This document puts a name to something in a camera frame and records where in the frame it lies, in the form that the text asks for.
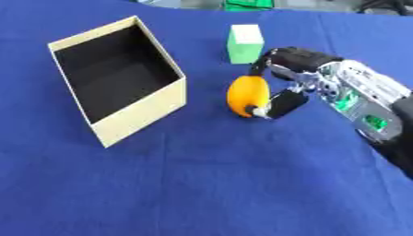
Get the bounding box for black chair base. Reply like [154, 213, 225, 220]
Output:
[358, 0, 413, 17]

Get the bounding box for tan cardboard box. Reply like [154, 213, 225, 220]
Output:
[46, 15, 189, 148]

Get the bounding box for green crate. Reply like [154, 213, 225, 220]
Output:
[222, 0, 277, 12]

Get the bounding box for orange toy fruit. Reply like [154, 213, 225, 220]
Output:
[226, 75, 273, 119]

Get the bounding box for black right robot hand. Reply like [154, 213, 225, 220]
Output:
[243, 46, 346, 120]

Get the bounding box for green block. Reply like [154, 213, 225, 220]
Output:
[226, 24, 266, 65]

